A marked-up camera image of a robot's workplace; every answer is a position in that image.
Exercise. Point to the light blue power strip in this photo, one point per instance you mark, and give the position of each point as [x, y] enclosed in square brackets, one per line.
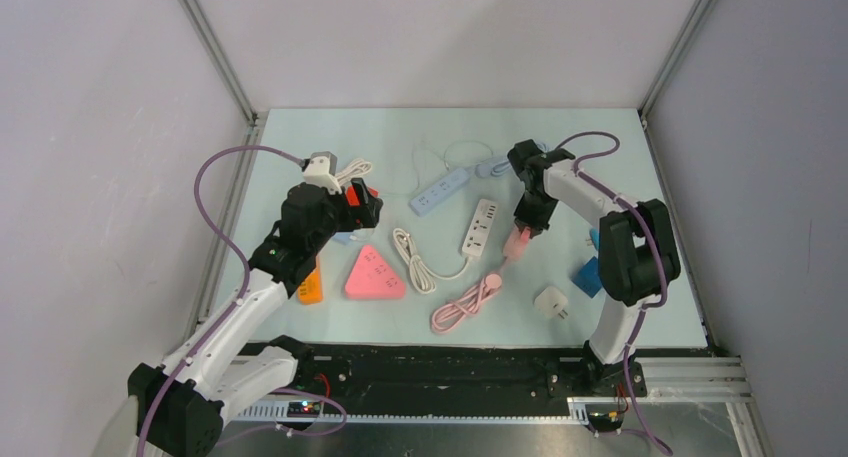
[439, 192]

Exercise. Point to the red cube socket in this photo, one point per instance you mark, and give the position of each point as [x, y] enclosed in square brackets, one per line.
[353, 197]

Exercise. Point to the dark blue cube socket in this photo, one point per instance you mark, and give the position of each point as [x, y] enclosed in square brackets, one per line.
[587, 279]

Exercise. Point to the white plug adapter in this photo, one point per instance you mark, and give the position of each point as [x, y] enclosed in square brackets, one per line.
[552, 303]

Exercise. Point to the pink triangular power strip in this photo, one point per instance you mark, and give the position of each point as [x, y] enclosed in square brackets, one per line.
[372, 278]

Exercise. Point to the white power strip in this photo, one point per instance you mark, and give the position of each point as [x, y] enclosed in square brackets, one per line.
[479, 229]

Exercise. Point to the small light blue charger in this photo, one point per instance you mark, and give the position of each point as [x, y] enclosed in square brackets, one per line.
[346, 238]

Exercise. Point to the light blue plug adapter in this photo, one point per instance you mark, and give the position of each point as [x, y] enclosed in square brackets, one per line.
[593, 239]

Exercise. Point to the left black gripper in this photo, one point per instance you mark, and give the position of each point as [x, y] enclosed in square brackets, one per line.
[364, 216]

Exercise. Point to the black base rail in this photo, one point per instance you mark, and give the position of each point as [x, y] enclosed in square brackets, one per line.
[458, 382]

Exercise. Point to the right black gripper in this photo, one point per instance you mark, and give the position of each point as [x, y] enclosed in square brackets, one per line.
[525, 219]

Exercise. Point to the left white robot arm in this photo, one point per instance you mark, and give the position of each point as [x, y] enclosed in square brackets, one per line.
[185, 402]

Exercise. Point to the light blue table mat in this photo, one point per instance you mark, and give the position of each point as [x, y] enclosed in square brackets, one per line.
[410, 149]

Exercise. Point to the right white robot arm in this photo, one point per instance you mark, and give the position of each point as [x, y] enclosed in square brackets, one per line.
[637, 253]

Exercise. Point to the orange power strip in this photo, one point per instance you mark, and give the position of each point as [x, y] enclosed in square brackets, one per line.
[310, 292]

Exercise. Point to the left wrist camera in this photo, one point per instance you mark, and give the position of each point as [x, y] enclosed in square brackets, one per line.
[320, 170]

